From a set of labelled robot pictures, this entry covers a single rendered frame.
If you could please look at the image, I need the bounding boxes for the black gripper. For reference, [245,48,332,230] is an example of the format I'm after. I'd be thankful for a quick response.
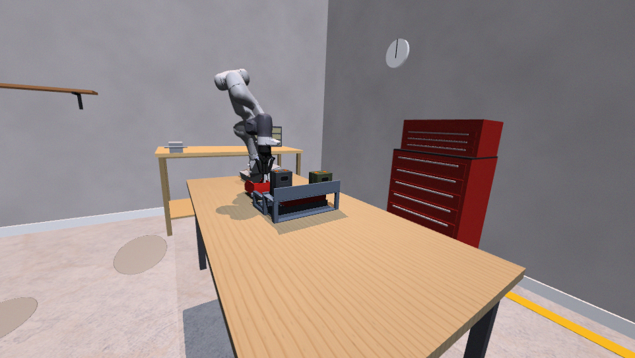
[254,146,275,183]

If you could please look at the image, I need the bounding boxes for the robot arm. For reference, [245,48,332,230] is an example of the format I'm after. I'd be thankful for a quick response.
[215,69,280,174]

